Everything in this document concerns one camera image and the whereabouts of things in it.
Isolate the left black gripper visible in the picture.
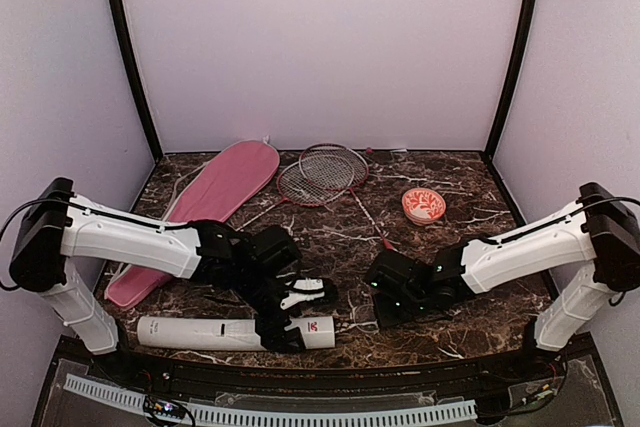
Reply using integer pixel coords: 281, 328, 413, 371
234, 266, 307, 353

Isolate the red racket underneath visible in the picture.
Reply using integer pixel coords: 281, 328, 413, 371
240, 161, 345, 229

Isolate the red racket with visible handle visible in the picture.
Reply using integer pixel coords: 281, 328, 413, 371
299, 143, 395, 250

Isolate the white shuttlecock tube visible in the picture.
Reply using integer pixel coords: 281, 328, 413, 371
137, 316, 336, 351

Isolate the pink racket cover bag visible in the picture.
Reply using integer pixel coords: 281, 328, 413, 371
104, 140, 280, 309

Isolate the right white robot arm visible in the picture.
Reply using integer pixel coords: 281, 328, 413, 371
364, 182, 639, 381

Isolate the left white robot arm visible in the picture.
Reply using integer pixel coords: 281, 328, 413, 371
9, 178, 335, 383

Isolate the red patterned bowl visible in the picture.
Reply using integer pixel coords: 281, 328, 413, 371
401, 187, 446, 225

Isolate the small circuit board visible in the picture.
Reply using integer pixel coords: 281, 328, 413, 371
142, 395, 187, 422

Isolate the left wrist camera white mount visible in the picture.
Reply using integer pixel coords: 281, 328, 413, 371
280, 278, 325, 311

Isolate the white slotted cable duct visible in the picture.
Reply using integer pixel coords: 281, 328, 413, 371
63, 374, 477, 427

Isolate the black front table rail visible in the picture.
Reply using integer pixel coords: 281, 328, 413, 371
59, 334, 566, 401

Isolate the right black frame post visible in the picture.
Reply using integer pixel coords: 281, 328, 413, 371
483, 0, 536, 164

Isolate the black frame post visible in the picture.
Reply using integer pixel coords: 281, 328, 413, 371
108, 0, 164, 163
483, 0, 536, 164

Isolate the left black frame post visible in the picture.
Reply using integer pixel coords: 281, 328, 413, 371
108, 0, 164, 163

